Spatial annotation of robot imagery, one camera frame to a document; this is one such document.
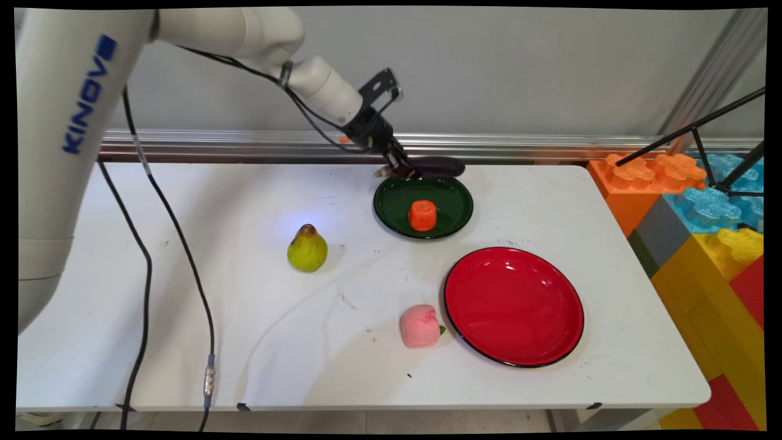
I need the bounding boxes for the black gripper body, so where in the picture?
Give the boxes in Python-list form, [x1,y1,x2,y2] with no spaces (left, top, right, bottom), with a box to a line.
[341,105,399,156]

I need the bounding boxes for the purple toy eggplant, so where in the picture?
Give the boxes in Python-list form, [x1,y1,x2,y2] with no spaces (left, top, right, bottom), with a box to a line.
[373,156,466,180]

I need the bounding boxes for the orange toy fruit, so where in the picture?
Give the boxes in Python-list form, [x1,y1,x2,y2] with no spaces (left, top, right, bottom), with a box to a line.
[407,200,438,232]

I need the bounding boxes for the dark green plate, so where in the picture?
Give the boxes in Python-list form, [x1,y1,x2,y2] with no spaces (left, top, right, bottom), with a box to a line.
[373,176,475,240]

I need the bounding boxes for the yellow-green toy pear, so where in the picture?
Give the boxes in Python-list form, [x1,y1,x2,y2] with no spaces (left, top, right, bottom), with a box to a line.
[287,224,329,273]

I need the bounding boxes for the pink toy peach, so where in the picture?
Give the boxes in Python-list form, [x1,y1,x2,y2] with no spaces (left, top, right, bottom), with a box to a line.
[400,304,447,350]

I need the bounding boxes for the red plate with black rim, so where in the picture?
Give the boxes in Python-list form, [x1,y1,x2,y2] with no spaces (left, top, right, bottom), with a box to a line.
[444,247,585,369]

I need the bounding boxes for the orange giant building block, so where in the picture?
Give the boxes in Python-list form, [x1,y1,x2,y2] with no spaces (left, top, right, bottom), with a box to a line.
[587,153,708,238]

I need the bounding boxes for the grey giant building block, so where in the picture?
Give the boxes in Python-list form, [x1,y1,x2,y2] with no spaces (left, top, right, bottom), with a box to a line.
[635,196,693,271]

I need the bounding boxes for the black tripod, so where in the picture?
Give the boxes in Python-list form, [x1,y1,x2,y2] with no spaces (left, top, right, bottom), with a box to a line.
[615,88,766,199]

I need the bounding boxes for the blue giant building block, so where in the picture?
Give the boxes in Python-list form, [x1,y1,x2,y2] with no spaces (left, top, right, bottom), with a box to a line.
[662,153,765,235]

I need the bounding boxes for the yellow giant building block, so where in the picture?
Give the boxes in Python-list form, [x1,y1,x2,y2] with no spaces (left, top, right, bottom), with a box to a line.
[650,228,766,430]

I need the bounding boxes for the red giant building block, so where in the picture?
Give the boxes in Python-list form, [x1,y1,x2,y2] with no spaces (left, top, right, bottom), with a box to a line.
[693,375,759,431]
[728,255,766,332]

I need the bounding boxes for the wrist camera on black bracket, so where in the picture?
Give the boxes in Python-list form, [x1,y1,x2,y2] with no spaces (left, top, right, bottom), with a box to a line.
[357,67,404,116]

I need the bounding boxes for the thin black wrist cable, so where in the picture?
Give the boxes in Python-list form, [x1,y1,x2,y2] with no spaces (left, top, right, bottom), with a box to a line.
[176,45,375,155]

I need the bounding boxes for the horizontal aluminium rail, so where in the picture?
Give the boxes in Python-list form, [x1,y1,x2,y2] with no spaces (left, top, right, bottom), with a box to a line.
[98,128,764,164]

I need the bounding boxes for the black cable with metal connector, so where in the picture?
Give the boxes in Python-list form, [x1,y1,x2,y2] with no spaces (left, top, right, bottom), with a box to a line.
[122,86,216,431]

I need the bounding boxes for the plain black cable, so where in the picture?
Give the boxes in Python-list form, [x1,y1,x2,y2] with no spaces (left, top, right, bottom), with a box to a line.
[97,159,153,430]

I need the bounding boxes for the slanted aluminium post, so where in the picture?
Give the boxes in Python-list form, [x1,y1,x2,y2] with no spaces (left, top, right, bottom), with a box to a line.
[659,9,767,155]

